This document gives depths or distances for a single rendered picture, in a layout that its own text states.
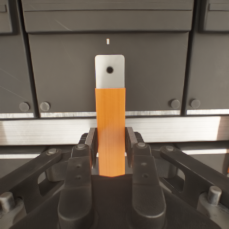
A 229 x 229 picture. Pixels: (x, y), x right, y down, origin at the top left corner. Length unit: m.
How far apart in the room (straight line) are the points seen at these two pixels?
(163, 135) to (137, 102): 0.05
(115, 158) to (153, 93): 0.07
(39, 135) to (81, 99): 0.07
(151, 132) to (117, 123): 0.04
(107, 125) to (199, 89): 0.09
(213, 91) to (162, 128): 0.06
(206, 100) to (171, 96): 0.03
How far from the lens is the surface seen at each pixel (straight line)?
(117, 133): 0.16
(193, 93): 0.17
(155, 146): 0.19
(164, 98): 0.16
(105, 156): 0.17
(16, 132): 0.20
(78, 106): 0.16
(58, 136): 0.18
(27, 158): 0.20
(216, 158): 0.21
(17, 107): 0.18
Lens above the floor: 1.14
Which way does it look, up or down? 73 degrees down
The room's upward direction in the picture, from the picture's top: 175 degrees clockwise
